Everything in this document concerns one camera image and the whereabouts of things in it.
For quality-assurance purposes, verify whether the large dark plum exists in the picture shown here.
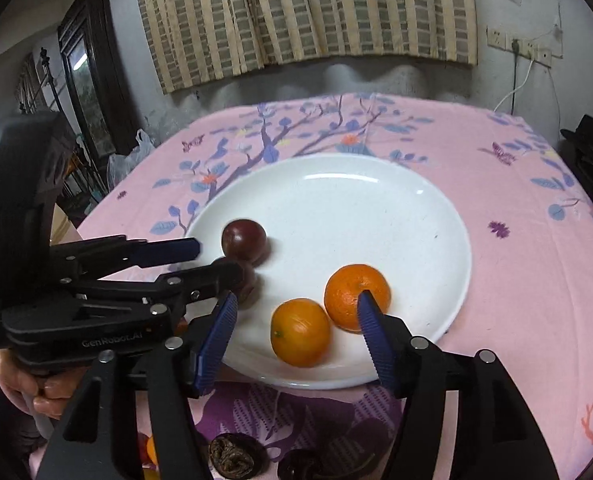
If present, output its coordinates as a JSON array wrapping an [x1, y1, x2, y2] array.
[[212, 257, 256, 304]]

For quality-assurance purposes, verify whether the smooth orange fruit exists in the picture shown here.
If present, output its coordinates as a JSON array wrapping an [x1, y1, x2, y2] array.
[[270, 298, 333, 367]]

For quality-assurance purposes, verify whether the wrinkled passion fruit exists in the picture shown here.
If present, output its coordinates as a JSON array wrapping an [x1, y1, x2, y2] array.
[[208, 434, 268, 479]]

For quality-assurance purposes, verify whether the textured mandarin orange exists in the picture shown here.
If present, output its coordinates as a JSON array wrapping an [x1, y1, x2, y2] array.
[[324, 263, 392, 333]]

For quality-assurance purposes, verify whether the person's left hand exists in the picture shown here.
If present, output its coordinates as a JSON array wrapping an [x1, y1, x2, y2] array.
[[0, 349, 88, 419]]

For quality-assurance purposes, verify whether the dark plum on plate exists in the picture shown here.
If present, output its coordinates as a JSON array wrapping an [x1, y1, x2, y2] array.
[[220, 219, 267, 263]]

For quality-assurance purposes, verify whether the white plastic bag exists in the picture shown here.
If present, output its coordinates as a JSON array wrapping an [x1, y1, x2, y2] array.
[[106, 129, 155, 190]]

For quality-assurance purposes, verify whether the pink patterned tablecloth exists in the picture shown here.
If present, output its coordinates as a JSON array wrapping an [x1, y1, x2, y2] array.
[[77, 93, 593, 479]]

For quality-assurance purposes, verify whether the white oval plate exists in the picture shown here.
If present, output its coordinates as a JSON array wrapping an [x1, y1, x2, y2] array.
[[189, 154, 472, 390]]

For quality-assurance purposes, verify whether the dark framed mirror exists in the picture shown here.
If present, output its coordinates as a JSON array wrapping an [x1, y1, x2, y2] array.
[[58, 0, 138, 167]]

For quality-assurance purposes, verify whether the striped checked curtain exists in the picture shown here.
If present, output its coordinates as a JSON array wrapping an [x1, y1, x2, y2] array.
[[137, 0, 478, 93]]

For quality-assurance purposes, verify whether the wall power strip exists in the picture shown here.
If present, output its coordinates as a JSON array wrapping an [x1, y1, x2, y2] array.
[[485, 26, 553, 68]]

